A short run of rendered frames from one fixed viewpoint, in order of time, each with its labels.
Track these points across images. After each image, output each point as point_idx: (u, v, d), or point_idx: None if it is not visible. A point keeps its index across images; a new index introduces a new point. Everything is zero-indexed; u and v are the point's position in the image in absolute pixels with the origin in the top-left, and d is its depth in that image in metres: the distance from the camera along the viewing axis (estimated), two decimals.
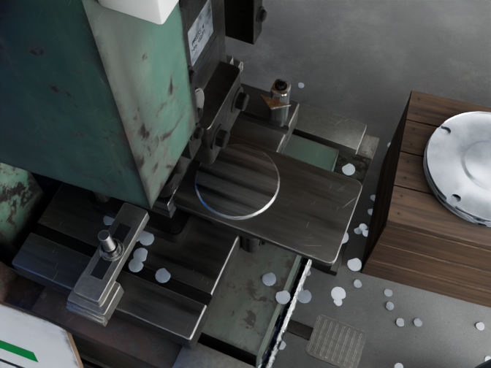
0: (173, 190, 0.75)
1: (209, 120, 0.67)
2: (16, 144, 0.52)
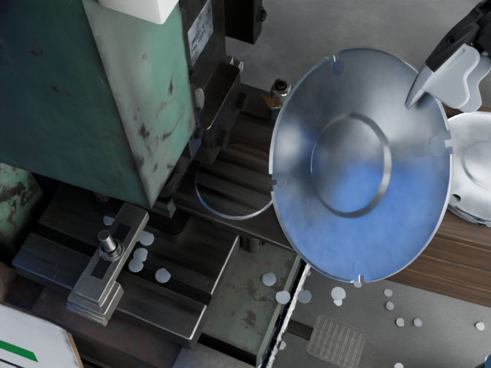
0: (173, 190, 0.75)
1: (209, 120, 0.67)
2: (16, 144, 0.52)
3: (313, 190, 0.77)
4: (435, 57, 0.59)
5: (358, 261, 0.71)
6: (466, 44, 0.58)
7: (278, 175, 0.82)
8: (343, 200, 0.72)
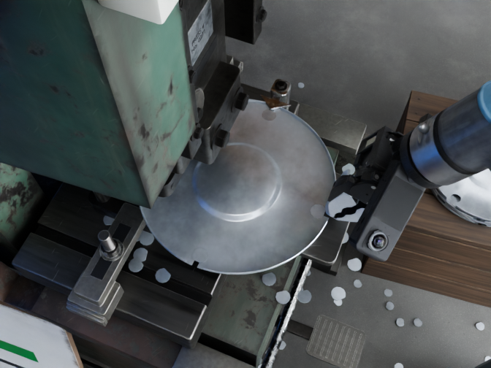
0: (173, 190, 0.75)
1: (209, 120, 0.67)
2: (16, 144, 0.52)
3: (190, 177, 0.85)
4: None
5: (201, 249, 0.80)
6: None
7: None
8: (218, 199, 0.83)
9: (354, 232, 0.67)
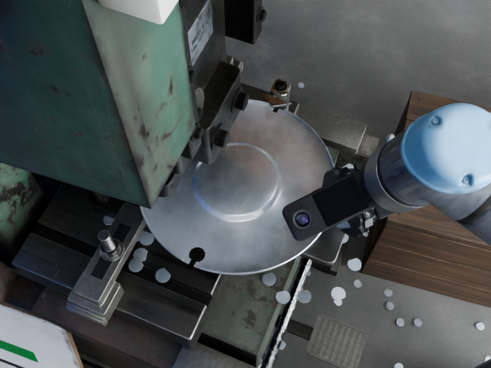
0: (173, 190, 0.75)
1: (209, 120, 0.67)
2: (16, 144, 0.52)
3: (283, 185, 0.84)
4: (348, 230, 0.76)
5: (270, 120, 0.90)
6: None
7: None
8: (255, 158, 0.86)
9: (294, 201, 0.68)
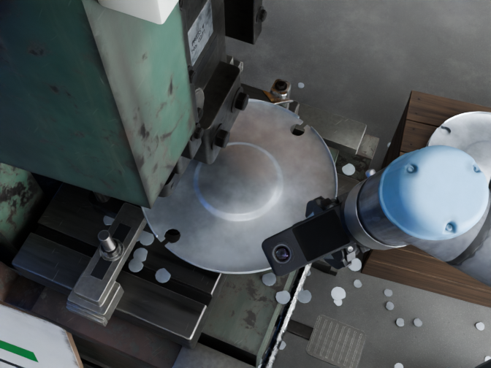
0: (173, 190, 0.75)
1: (209, 120, 0.67)
2: (16, 144, 0.52)
3: (259, 144, 0.88)
4: (332, 261, 0.74)
5: None
6: None
7: None
8: (223, 155, 0.86)
9: (274, 234, 0.66)
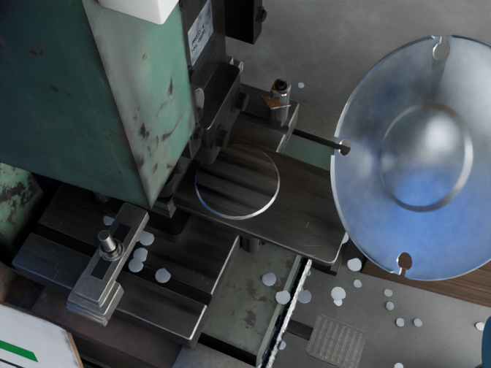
0: (173, 190, 0.75)
1: (209, 120, 0.67)
2: (16, 144, 0.52)
3: (416, 102, 0.70)
4: None
5: None
6: None
7: None
8: (392, 144, 0.72)
9: None
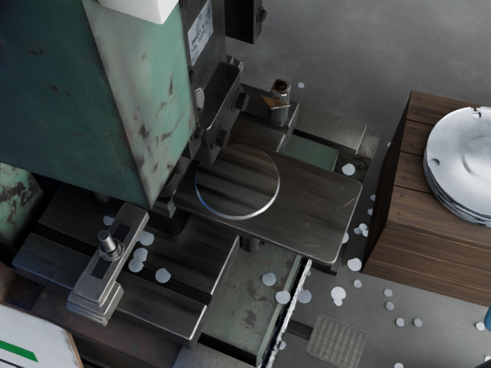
0: (173, 190, 0.75)
1: (209, 120, 0.67)
2: (16, 144, 0.52)
3: None
4: None
5: None
6: None
7: None
8: (490, 142, 1.34)
9: None
